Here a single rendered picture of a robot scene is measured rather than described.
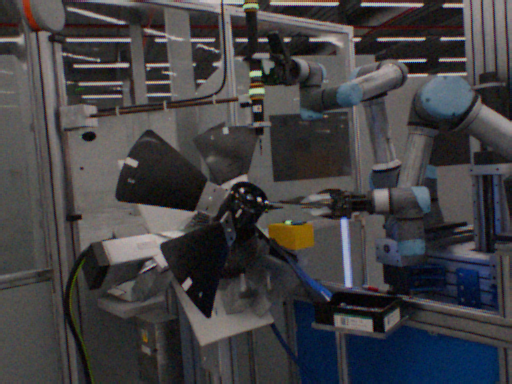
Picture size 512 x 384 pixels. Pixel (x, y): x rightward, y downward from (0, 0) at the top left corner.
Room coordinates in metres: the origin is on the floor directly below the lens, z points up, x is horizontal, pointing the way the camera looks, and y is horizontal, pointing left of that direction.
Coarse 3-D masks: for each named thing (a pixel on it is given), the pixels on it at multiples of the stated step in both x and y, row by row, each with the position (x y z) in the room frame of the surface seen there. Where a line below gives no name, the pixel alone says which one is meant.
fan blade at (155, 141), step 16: (144, 144) 1.41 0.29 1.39; (160, 144) 1.42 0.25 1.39; (144, 160) 1.39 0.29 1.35; (160, 160) 1.40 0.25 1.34; (176, 160) 1.42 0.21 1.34; (144, 176) 1.38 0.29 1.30; (160, 176) 1.40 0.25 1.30; (176, 176) 1.41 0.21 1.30; (192, 176) 1.42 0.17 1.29; (128, 192) 1.37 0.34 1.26; (144, 192) 1.38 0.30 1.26; (160, 192) 1.39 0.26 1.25; (176, 192) 1.41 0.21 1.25; (192, 192) 1.42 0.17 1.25; (176, 208) 1.41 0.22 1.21; (192, 208) 1.42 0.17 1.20
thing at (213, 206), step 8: (208, 184) 1.43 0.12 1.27; (208, 192) 1.43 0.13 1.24; (216, 192) 1.44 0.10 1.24; (224, 192) 1.44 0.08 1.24; (200, 200) 1.43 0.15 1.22; (208, 200) 1.43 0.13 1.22; (216, 200) 1.44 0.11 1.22; (200, 208) 1.43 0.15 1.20; (208, 208) 1.44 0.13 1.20; (216, 208) 1.44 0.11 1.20
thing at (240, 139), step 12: (216, 132) 1.68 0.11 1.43; (240, 132) 1.66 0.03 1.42; (252, 132) 1.66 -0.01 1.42; (204, 144) 1.65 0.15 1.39; (216, 144) 1.64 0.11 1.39; (228, 144) 1.63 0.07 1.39; (240, 144) 1.62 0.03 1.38; (252, 144) 1.61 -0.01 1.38; (204, 156) 1.63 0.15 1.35; (216, 156) 1.61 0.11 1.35; (228, 156) 1.59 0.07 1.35; (240, 156) 1.58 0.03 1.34; (216, 168) 1.58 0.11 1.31; (228, 168) 1.56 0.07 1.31; (240, 168) 1.54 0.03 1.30; (216, 180) 1.56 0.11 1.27; (228, 180) 1.54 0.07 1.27
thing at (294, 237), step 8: (272, 224) 2.01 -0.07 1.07; (280, 224) 1.98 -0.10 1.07; (288, 224) 1.96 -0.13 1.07; (304, 224) 1.92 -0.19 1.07; (272, 232) 1.98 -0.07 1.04; (280, 232) 1.94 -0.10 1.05; (288, 232) 1.91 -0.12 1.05; (296, 232) 1.88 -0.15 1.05; (304, 232) 1.91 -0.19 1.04; (312, 232) 1.93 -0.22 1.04; (280, 240) 1.94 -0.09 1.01; (288, 240) 1.91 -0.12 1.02; (296, 240) 1.88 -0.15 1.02; (304, 240) 1.91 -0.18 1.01; (312, 240) 1.93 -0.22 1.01; (288, 248) 1.91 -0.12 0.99; (296, 248) 1.88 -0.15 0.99
